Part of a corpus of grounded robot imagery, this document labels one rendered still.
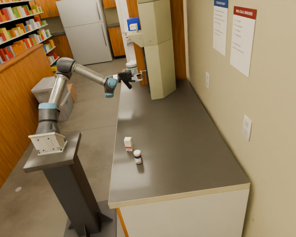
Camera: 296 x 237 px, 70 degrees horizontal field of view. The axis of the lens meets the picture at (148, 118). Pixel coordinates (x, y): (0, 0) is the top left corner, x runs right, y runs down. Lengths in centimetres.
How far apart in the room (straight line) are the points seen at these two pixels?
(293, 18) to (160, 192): 87
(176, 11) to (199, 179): 150
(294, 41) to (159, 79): 124
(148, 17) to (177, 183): 119
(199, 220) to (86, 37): 616
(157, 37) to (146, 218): 127
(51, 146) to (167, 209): 85
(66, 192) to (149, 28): 138
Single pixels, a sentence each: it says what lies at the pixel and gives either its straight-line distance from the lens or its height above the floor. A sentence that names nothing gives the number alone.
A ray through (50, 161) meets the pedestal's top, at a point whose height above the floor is 94.
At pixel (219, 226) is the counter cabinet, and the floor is 61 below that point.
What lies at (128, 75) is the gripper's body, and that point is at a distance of 186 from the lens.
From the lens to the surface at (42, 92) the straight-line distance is 385.
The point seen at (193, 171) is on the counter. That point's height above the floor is 94.
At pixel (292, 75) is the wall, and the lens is 82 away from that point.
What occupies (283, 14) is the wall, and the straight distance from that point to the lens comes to 85.
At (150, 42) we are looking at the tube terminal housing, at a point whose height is 144.
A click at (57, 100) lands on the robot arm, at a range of 177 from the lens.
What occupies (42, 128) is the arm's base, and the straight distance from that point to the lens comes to 153.
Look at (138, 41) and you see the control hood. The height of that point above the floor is 146.
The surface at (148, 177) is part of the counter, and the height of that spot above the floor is 94.
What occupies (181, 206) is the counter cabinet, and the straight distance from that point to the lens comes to 118.
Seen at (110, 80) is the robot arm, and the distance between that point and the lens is 171.
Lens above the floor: 181
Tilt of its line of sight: 32 degrees down
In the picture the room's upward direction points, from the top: 9 degrees counter-clockwise
